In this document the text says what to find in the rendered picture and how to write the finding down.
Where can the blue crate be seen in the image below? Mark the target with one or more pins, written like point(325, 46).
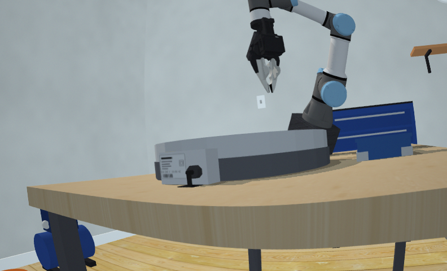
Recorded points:
point(381, 147)

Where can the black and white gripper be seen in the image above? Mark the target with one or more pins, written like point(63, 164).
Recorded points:
point(271, 47)

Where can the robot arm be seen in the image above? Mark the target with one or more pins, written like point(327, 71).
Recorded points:
point(329, 90)

